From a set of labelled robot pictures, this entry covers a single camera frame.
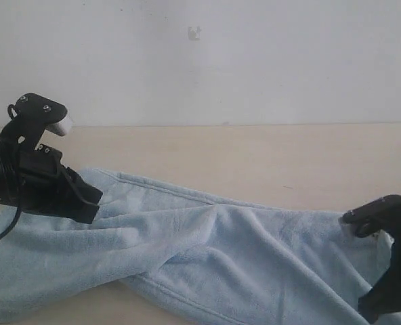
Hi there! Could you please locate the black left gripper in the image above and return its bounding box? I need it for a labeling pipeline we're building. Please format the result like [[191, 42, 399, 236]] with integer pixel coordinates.
[[3, 148, 103, 223]]

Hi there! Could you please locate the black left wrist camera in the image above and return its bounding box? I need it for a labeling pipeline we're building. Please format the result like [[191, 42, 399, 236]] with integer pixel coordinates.
[[0, 93, 73, 151]]

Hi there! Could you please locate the light blue fleece towel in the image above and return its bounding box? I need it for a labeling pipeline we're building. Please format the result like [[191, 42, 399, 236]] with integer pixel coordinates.
[[0, 169, 393, 324]]

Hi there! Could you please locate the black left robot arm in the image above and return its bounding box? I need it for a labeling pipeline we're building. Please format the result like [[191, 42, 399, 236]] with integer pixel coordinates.
[[0, 140, 103, 224]]

